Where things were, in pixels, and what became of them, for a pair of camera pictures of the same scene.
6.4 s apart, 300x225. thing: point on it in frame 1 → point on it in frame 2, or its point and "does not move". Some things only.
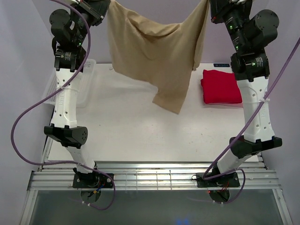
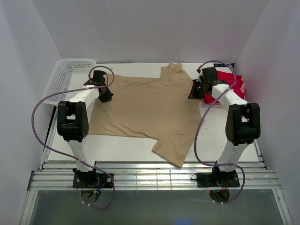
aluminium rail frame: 58,176 does not move
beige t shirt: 157,53 → 159,108
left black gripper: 96,9 → 107,98
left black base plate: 92,180 does not move
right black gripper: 219,9 → 193,94
